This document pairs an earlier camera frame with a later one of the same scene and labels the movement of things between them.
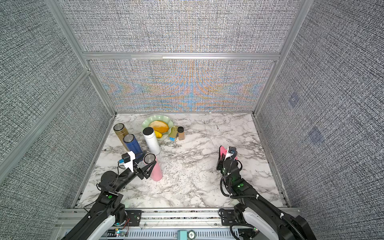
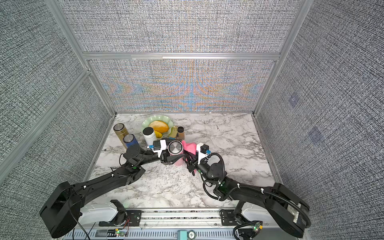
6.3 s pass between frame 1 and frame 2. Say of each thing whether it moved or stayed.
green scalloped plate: stayed
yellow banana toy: stayed
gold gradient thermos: stayed
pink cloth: moved
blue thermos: stayed
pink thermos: moved
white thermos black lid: stayed
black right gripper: moved
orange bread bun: stayed
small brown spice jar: stayed
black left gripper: moved
